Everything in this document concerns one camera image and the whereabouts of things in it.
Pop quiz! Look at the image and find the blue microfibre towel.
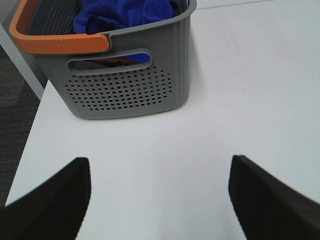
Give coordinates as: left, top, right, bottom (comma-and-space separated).
73, 0, 185, 65

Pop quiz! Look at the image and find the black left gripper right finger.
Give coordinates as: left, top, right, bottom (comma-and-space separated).
228, 155, 320, 240

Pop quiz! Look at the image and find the grey perforated plastic basket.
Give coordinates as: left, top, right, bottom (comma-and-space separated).
9, 0, 197, 120

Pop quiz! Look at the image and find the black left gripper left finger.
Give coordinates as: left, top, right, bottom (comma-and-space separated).
0, 157, 91, 240

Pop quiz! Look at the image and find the brown cloth in basket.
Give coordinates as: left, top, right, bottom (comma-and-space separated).
90, 57, 136, 68

